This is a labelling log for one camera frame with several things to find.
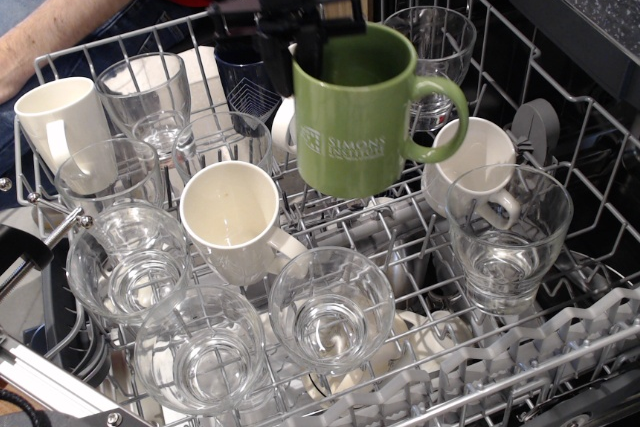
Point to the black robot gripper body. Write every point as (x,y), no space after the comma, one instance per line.
(300,21)

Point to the white mug right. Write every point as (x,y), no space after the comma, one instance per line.
(475,152)

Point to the grey zigzag cup shelf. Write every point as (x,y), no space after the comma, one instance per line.
(573,342)

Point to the dark blue patterned mug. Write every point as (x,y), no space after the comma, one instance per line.
(246,84)

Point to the clear glass centre back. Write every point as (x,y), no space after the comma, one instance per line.
(220,137)

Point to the white mug far left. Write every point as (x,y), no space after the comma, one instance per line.
(61,118)

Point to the green ceramic mug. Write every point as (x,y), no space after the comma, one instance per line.
(352,118)

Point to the black clamp with metal screw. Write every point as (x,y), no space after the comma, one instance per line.
(18,245)

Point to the dark speckled countertop edge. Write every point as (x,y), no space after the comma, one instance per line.
(575,2)

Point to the clear glass left middle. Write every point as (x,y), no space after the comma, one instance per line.
(109,173)

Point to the tall white mug centre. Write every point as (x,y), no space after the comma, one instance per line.
(283,131)

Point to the clear glass front bottom left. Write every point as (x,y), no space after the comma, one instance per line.
(200,351)

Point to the white mug front centre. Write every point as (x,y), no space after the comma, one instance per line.
(231,212)

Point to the person in red shirt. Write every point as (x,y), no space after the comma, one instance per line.
(74,38)

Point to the grey plastic rack clip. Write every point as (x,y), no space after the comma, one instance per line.
(536,130)

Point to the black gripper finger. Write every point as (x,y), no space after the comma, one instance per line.
(277,59)
(310,49)

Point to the clear glass front centre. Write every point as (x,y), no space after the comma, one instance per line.
(331,308)

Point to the metal wire dishwasher rack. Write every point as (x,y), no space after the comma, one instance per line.
(88,377)

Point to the clear glass front right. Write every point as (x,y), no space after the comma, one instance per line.
(503,269)

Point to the clear glass back left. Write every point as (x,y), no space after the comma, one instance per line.
(148,98)

